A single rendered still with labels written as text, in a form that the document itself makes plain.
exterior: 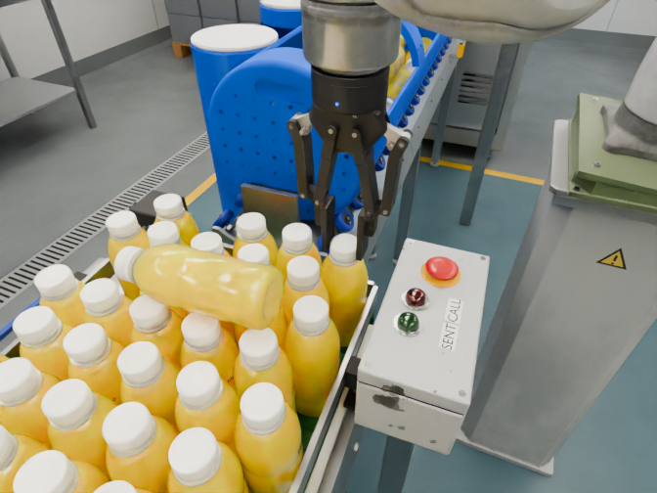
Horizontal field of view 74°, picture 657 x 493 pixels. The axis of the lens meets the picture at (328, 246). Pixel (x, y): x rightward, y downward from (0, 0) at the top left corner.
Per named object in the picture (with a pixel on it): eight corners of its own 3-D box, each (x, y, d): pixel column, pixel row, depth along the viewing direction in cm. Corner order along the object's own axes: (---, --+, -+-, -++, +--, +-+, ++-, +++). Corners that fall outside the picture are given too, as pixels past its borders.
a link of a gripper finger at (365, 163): (357, 114, 47) (370, 113, 46) (372, 202, 53) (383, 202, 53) (345, 129, 44) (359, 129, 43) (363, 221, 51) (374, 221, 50)
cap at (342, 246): (350, 267, 55) (350, 256, 54) (324, 256, 57) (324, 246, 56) (365, 249, 58) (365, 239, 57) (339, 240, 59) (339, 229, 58)
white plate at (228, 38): (221, 54, 126) (221, 59, 127) (295, 35, 141) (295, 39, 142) (174, 34, 142) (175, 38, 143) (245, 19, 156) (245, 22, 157)
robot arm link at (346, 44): (322, -20, 42) (323, 45, 46) (282, 1, 36) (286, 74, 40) (415, -14, 40) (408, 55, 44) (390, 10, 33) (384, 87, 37)
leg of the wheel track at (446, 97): (439, 163, 283) (458, 64, 242) (438, 168, 279) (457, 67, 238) (430, 162, 285) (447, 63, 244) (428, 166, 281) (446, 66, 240)
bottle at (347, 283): (350, 356, 64) (354, 276, 54) (312, 336, 67) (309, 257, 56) (371, 325, 69) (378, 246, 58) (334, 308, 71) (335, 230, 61)
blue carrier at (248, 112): (440, 74, 140) (461, -29, 121) (358, 239, 78) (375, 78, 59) (355, 61, 147) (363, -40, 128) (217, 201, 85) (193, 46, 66)
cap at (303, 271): (326, 274, 54) (326, 263, 53) (305, 292, 52) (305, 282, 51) (301, 261, 56) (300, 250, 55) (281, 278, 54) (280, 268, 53)
